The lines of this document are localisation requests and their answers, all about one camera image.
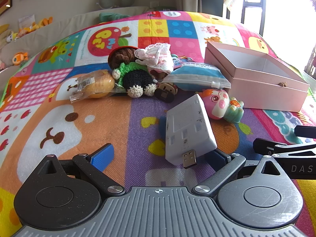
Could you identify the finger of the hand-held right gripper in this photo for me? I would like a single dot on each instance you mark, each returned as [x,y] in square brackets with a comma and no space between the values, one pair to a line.
[274,148]
[306,132]

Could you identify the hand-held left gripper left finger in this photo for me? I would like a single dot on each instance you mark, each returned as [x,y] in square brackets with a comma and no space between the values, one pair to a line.
[103,156]

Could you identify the cartoon printed pouch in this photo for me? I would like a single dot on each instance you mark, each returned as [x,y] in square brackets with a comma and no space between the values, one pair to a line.
[184,60]

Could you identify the white paper card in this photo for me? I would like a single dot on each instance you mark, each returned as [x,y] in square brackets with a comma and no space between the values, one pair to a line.
[26,21]

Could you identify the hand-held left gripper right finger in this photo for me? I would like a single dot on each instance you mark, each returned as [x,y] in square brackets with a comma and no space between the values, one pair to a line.
[222,160]

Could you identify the teal cloth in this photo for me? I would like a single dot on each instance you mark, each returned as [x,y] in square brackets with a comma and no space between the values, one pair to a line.
[111,16]

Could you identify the wrapped bread bun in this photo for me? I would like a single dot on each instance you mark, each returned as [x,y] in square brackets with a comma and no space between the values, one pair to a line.
[98,85]

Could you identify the beige sofa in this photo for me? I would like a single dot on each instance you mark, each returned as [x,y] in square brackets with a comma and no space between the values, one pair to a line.
[61,27]

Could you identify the brown bear figure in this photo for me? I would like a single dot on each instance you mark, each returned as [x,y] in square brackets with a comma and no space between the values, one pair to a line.
[165,92]

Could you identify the beige plush toy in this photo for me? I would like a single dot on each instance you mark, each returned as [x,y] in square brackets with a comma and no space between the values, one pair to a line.
[7,35]

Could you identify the white lace cloth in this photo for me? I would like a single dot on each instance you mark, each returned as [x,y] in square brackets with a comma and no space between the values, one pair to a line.
[158,56]

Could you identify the black window frame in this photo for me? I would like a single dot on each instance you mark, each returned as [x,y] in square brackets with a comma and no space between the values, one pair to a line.
[245,17]

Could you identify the blue wet wipes pack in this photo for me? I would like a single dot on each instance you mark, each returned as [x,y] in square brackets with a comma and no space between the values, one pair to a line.
[195,75]

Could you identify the orange plush toys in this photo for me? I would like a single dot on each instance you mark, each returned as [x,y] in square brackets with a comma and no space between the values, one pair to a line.
[43,22]

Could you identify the crochet doll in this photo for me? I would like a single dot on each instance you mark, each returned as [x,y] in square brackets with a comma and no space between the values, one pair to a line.
[137,79]

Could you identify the white USB adapter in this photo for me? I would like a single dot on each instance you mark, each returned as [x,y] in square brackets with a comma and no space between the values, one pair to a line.
[187,126]

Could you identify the pink pig toy figure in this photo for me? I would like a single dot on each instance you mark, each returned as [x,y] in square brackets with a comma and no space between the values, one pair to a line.
[217,102]

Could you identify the colourful cartoon play mat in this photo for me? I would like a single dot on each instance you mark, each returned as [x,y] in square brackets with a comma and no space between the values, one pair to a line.
[98,118]

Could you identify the orange fish plush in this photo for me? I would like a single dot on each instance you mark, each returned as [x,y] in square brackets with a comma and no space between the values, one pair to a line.
[19,58]

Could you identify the pink cardboard box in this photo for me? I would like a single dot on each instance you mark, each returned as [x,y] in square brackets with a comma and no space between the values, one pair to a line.
[259,91]

